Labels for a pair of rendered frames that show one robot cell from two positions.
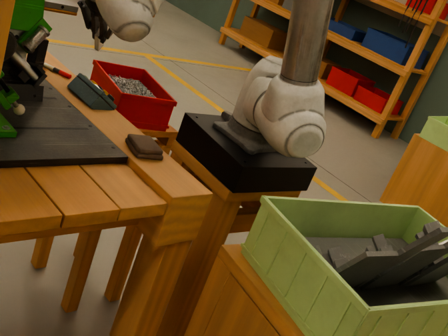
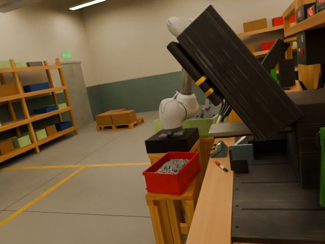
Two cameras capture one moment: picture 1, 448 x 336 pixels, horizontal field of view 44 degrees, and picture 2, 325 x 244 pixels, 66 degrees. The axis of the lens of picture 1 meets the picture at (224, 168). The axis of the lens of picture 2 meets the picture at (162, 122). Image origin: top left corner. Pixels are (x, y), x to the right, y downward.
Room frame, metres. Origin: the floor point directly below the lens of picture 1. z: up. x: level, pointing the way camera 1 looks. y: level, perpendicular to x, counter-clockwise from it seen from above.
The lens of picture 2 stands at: (2.40, 1.68, 1.45)
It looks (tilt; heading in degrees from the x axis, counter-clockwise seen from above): 12 degrees down; 249
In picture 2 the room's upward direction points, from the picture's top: 10 degrees counter-clockwise
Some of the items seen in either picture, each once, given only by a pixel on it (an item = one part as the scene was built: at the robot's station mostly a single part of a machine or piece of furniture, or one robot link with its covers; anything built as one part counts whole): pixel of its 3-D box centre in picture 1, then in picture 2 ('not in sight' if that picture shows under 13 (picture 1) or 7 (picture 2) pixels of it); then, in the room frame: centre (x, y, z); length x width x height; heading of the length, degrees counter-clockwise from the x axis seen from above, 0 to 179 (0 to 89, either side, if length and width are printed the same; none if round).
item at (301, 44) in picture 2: not in sight; (315, 46); (1.27, 0.85, 1.42); 0.17 x 0.12 x 0.15; 50
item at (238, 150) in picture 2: not in sight; (243, 159); (1.68, 0.77, 0.97); 0.10 x 0.02 x 0.14; 140
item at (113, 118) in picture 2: not in sight; (120, 118); (0.93, -5.53, 0.22); 1.20 x 0.81 x 0.44; 133
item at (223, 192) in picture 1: (235, 169); (175, 148); (1.67, -0.04, 0.83); 0.32 x 0.32 x 0.04; 45
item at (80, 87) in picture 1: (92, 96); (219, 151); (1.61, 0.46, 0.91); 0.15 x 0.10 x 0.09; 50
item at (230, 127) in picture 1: (247, 128); (171, 131); (1.68, -0.02, 0.97); 0.22 x 0.18 x 0.06; 54
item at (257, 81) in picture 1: (269, 93); (170, 112); (1.66, -0.05, 1.11); 0.18 x 0.16 x 0.22; 25
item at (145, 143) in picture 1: (145, 146); not in sight; (1.38, 0.22, 0.91); 0.10 x 0.08 x 0.03; 37
